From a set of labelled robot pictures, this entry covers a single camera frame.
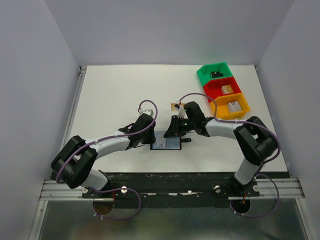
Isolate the black leather card holder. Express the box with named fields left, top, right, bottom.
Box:
left=149, top=130, right=192, bottom=151

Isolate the gold credit card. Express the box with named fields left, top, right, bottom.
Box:
left=170, top=103, right=185, bottom=112

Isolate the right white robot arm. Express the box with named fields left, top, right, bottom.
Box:
left=163, top=101, right=279, bottom=186

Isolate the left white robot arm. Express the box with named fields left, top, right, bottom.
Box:
left=50, top=112, right=156, bottom=191

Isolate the yellow plastic bin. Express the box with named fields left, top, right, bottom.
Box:
left=209, top=93, right=251, bottom=120

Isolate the red plastic bin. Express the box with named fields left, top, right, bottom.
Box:
left=203, top=76, right=242, bottom=100

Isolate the white box in yellow bin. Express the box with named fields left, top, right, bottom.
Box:
left=227, top=101, right=243, bottom=113

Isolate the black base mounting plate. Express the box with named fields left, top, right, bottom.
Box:
left=82, top=172, right=260, bottom=209

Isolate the green plastic bin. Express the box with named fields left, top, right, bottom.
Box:
left=196, top=62, right=233, bottom=86

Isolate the white box in red bin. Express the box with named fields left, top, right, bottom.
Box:
left=221, top=84, right=234, bottom=95

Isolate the black part in green bin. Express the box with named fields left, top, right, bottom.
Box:
left=210, top=71, right=224, bottom=79

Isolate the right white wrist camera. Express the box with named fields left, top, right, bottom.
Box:
left=174, top=100, right=186, bottom=119

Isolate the aluminium extrusion rail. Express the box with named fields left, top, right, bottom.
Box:
left=39, top=65, right=88, bottom=201

